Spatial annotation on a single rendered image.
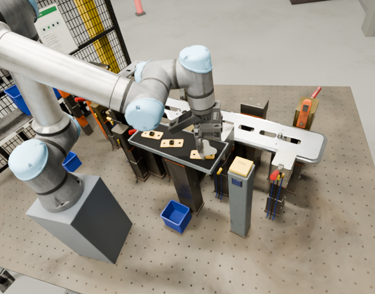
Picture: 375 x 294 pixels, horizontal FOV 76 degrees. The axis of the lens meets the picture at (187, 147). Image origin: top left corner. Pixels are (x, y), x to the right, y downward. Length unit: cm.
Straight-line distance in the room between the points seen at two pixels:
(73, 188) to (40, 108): 29
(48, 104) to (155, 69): 38
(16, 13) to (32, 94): 22
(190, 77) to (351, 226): 98
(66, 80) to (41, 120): 35
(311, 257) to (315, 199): 28
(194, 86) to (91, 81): 24
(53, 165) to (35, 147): 8
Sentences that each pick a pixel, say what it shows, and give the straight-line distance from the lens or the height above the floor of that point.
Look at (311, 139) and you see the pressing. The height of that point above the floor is 100.
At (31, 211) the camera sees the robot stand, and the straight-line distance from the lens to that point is 104.
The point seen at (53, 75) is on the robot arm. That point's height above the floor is 158.
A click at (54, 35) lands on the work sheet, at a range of 197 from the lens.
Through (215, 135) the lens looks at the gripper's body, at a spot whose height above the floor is 127.
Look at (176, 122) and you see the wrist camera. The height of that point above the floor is 132.
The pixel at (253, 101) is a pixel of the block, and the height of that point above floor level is 103.
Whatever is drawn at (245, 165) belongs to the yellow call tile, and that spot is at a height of 116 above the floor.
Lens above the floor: 178
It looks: 45 degrees down
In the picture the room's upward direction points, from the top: 13 degrees counter-clockwise
